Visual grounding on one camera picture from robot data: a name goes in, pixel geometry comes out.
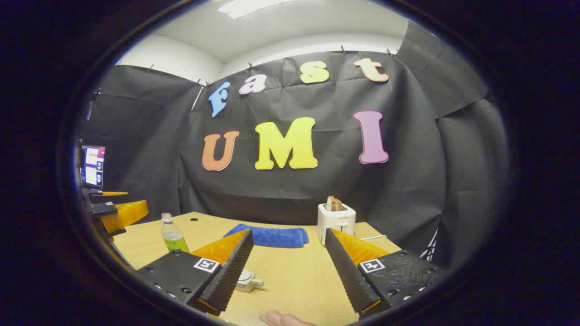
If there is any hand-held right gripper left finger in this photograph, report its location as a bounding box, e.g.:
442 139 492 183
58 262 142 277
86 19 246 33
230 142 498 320
135 229 254 316

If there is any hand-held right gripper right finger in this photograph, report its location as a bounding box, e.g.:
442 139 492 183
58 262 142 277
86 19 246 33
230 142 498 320
324 228 447 320

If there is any white floral teacup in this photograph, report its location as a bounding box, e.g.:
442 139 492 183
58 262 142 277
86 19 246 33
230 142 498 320
236 269 265 292

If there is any green label water bottle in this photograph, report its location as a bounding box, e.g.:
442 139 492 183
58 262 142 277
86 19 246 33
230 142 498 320
161 213 190 253

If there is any computer monitor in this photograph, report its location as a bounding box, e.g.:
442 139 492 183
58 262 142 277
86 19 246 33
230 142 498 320
82 145 107 189

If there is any white toaster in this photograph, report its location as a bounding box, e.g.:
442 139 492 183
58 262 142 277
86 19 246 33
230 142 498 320
317 203 356 245

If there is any blue towel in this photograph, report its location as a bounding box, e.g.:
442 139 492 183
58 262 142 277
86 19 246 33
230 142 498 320
223 224 309 249

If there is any black backdrop cloth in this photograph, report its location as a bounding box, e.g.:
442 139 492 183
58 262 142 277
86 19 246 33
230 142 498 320
79 20 510 272

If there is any ceiling light panel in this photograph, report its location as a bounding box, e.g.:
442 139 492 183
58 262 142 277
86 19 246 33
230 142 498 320
217 0 295 19

